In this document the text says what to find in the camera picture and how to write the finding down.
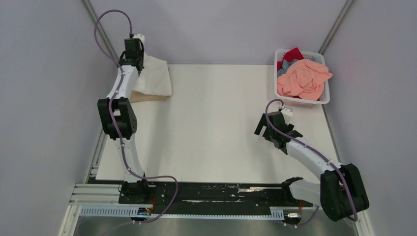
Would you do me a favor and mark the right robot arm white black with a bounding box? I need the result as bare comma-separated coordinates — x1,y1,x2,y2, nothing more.
255,110,370,222

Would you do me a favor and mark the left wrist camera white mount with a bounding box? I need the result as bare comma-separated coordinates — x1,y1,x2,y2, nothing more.
133,33,145,44

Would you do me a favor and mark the white plastic laundry basket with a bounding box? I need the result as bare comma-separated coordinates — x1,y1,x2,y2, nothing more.
272,49,330,108

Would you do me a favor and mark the aluminium frame post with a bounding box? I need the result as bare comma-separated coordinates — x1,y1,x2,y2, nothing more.
318,0,356,55
80,0,119,66

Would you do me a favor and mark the left aluminium frame post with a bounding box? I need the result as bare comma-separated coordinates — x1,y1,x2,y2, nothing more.
80,0,119,66

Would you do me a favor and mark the grey blue t shirt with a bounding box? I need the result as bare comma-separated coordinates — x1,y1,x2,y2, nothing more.
277,59,298,77

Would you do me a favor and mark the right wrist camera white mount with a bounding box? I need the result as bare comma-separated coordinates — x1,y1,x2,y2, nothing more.
279,106,294,124

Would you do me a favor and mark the crumpled salmon pink t shirt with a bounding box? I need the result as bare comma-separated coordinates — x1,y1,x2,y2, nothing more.
276,59,332,100

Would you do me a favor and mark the right aluminium frame post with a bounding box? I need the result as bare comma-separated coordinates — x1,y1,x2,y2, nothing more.
318,0,356,55

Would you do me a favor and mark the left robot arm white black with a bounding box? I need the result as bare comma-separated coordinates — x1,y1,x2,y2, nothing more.
97,36,150,204

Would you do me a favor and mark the folded tan t shirt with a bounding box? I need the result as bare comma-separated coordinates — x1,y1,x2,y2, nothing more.
129,91,169,103

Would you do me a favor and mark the white t shirt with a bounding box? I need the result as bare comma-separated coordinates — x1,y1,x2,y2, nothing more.
133,53,173,96

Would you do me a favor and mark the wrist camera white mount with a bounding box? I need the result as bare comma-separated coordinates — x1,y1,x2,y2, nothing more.
133,33,145,44
279,106,294,124

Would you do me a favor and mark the aluminium table edge rail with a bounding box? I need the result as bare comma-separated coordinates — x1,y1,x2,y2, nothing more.
58,130,119,236

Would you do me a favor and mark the red t shirt in basket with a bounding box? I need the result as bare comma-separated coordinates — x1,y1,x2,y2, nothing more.
277,47,304,70

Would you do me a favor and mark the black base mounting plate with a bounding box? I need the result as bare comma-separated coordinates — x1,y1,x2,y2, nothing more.
133,181,312,216

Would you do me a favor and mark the white slotted cable duct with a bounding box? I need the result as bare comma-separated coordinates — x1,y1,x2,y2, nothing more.
79,206,284,220

